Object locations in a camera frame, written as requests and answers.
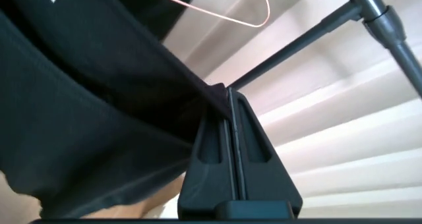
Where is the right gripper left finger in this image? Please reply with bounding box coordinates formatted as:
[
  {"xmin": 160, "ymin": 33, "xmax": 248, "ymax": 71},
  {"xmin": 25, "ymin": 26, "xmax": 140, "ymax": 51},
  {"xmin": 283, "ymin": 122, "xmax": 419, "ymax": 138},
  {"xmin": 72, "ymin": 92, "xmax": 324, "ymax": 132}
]
[{"xmin": 177, "ymin": 109, "xmax": 237, "ymax": 219}]

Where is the black garment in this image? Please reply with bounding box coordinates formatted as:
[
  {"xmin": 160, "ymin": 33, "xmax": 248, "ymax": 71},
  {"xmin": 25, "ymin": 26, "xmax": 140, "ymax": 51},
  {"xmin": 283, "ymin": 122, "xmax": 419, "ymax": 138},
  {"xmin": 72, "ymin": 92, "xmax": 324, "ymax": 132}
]
[{"xmin": 0, "ymin": 0, "xmax": 233, "ymax": 220}]

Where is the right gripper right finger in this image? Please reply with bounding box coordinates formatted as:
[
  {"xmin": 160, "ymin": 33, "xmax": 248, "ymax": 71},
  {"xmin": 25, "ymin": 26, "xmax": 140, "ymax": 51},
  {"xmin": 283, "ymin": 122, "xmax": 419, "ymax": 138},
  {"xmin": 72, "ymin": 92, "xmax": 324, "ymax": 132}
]
[{"xmin": 226, "ymin": 87, "xmax": 303, "ymax": 219}]

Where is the black clothes rack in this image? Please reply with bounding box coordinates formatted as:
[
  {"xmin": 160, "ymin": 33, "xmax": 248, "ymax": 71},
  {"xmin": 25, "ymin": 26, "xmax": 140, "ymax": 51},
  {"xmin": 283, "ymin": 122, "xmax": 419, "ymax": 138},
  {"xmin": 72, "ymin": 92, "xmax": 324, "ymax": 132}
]
[{"xmin": 227, "ymin": 0, "xmax": 422, "ymax": 99}]

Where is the pink clothes hanger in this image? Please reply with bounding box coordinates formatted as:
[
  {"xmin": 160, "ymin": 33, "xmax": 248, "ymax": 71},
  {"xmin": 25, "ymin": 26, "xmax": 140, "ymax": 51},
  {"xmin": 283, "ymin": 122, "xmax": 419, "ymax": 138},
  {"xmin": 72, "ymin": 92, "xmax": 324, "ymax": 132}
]
[{"xmin": 135, "ymin": 0, "xmax": 272, "ymax": 29}]

